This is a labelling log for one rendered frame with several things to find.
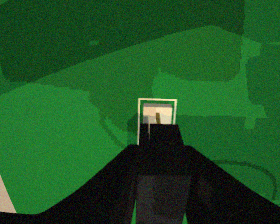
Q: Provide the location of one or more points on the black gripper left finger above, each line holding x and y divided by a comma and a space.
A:
107, 198

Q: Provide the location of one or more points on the green circuit board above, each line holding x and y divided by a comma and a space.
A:
77, 77

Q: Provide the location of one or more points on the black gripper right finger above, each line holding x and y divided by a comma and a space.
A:
217, 198

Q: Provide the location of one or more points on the black cable with plug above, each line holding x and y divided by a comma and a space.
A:
163, 175

